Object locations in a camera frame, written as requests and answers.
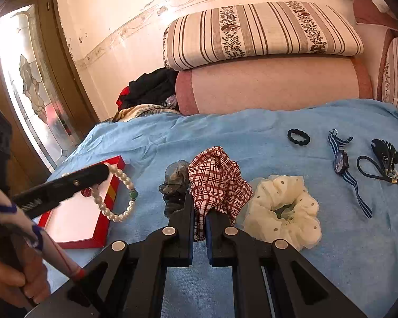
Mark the white pearl bracelet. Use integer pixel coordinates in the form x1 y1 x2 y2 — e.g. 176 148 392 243
61 163 140 223

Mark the red garment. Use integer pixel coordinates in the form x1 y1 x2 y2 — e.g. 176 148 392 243
116 86 131 111

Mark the red-rimmed white jewelry box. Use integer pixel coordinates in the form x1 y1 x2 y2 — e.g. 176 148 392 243
37 155 127 250

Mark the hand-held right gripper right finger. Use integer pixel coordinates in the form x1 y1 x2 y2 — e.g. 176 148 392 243
205 210 369 318

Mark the black braided hair tie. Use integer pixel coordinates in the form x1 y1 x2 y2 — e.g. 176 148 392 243
287 129 310 145

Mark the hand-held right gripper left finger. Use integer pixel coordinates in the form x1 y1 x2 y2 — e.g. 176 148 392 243
27 194 195 318

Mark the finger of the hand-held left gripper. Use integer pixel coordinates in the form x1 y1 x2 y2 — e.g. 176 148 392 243
11 164 111 220

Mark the cream floral scarf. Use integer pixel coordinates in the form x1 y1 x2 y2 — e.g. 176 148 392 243
112 103 179 123

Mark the wooden stained glass door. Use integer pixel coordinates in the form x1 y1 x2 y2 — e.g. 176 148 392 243
0 0 102 193

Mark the black bow hair tie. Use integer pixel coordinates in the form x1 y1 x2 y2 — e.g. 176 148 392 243
356 138 398 185

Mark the red plaid scrunchie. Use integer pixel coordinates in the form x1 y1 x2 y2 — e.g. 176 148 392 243
188 146 254 241

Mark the blue striped wristwatch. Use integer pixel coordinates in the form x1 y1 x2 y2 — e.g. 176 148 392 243
328 128 374 219

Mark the pink bolster cushion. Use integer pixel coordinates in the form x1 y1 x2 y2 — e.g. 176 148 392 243
175 56 374 116
352 0 398 34

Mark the cream dotted scrunchie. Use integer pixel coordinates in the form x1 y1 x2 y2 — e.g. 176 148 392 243
243 174 322 252

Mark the black clothes pile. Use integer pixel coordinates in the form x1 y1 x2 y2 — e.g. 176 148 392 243
119 67 179 111

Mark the grey scrunchie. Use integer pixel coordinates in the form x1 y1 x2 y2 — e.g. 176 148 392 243
158 160 192 218

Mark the person's left hand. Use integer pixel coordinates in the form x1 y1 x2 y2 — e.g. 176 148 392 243
0 238 51 308

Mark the light blue blanket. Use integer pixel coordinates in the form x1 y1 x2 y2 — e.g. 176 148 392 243
41 98 398 318

